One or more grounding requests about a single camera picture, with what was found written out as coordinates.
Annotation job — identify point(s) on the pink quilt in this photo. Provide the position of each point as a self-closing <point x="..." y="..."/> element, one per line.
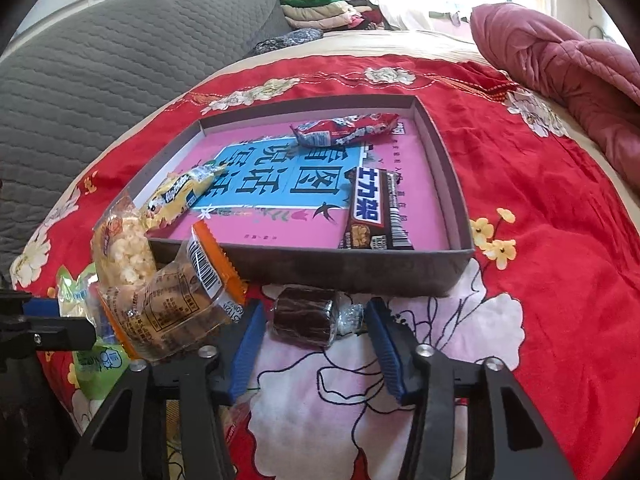
<point x="575" y="70"/>

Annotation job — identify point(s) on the dark patterned pillow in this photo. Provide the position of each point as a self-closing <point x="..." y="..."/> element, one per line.
<point x="287" y="41"/>

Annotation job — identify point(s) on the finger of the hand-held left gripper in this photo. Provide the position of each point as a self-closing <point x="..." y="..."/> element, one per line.
<point x="42" y="306"/>
<point x="65" y="334"/>

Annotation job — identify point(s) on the red floral blanket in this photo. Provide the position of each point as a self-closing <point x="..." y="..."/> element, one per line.
<point x="550" y="260"/>

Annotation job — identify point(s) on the green snack packet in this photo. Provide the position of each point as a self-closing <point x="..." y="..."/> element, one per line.
<point x="97" y="367"/>

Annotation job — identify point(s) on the red snack packet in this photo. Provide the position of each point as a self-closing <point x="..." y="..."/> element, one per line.
<point x="345" y="130"/>

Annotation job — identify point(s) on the stack of folded clothes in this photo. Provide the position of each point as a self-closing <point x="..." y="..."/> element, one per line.
<point x="330" y="7"/>

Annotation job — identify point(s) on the dark chocolate bar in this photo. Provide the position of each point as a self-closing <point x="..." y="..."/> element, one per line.
<point x="370" y="205"/>

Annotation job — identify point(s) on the cardboard box with pink print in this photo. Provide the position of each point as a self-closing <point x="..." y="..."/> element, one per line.
<point x="425" y="200"/>

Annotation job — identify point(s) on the grey quilted headboard cover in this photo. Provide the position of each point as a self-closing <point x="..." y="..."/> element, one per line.
<point x="100" y="85"/>

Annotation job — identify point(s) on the brown cake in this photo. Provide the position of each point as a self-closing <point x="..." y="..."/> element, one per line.
<point x="300" y="315"/>

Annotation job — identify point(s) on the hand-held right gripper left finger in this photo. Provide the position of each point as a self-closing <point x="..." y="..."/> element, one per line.
<point x="247" y="350"/>

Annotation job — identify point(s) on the yellow snack packet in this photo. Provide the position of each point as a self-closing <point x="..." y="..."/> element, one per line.
<point x="175" y="197"/>

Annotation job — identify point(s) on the orange-edged clear snack packet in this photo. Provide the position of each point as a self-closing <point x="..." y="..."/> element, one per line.
<point x="170" y="305"/>

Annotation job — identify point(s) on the clear popcorn packet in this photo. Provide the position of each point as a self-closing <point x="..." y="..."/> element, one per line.
<point x="125" y="250"/>

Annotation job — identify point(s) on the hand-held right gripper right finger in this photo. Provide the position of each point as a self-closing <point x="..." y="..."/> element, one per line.
<point x="387" y="355"/>

